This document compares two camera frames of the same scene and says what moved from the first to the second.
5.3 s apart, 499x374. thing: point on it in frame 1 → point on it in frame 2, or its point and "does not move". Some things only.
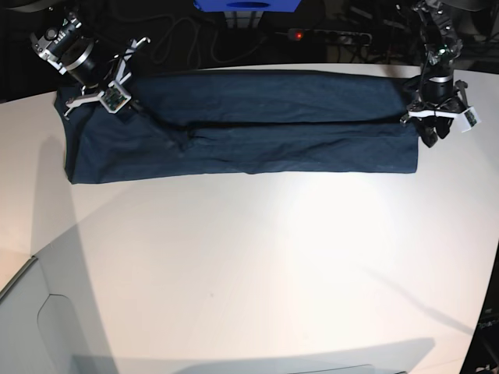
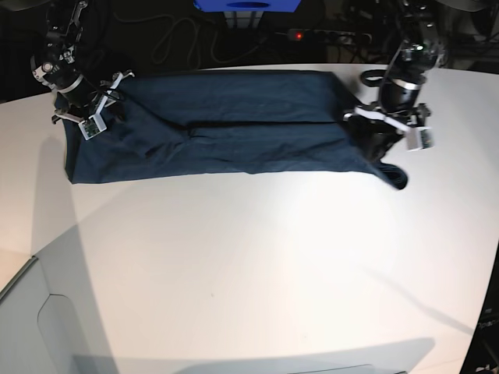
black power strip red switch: [332, 37] does not move
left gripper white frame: [115, 96] → [117, 108]
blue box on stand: [249, 5] does not move
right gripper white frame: [444, 119] → [376, 137]
